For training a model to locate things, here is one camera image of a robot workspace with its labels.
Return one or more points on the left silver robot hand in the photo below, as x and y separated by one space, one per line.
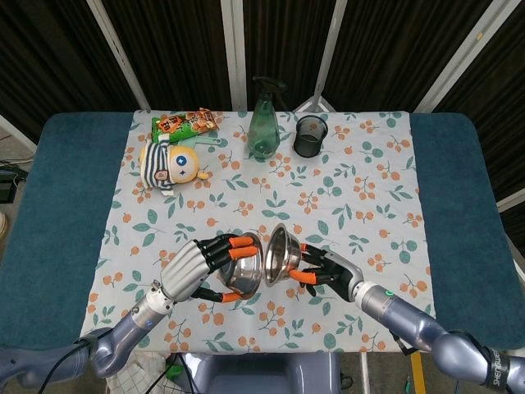
184 268

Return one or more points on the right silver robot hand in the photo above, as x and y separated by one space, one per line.
340 277

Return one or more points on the steel bowl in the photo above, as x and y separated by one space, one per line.
242 275
283 254

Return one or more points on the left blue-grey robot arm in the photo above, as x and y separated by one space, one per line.
123 332

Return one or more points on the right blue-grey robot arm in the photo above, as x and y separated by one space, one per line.
410 316

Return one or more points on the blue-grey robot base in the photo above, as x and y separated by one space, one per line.
254 377

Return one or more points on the floral tablecloth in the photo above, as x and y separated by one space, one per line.
262 184

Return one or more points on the small green plastic part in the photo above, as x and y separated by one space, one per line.
174 370

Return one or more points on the striped yellow plush toy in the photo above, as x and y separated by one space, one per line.
158 164

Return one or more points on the mint green plastic clip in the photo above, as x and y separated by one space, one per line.
209 142

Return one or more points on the black mesh pen holder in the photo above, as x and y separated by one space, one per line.
309 143

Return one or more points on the teal blue table cover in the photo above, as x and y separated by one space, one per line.
61 205

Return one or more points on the green orange snack bag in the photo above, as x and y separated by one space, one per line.
184 123

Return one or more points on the green transparent spray bottle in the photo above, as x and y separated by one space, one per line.
262 131

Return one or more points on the black box on floor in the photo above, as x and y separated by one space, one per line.
6 186

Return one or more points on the white screen frame post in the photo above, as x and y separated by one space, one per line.
330 49
119 49
462 57
16 130
234 53
512 201

